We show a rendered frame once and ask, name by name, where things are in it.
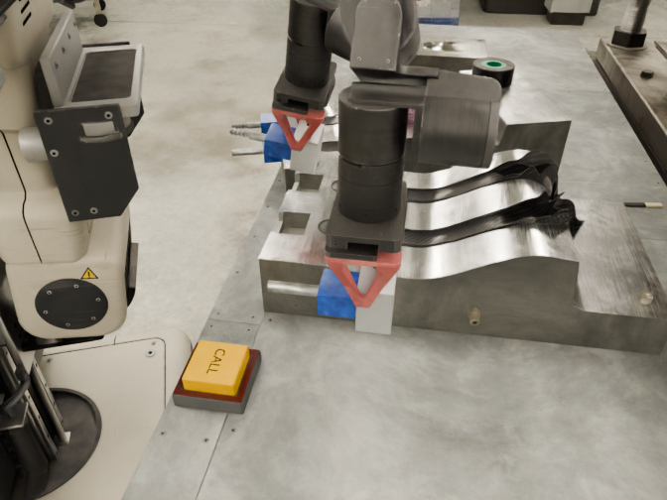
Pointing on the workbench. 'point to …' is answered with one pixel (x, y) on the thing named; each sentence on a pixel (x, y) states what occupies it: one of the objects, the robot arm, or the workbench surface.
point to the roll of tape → (499, 68)
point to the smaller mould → (449, 53)
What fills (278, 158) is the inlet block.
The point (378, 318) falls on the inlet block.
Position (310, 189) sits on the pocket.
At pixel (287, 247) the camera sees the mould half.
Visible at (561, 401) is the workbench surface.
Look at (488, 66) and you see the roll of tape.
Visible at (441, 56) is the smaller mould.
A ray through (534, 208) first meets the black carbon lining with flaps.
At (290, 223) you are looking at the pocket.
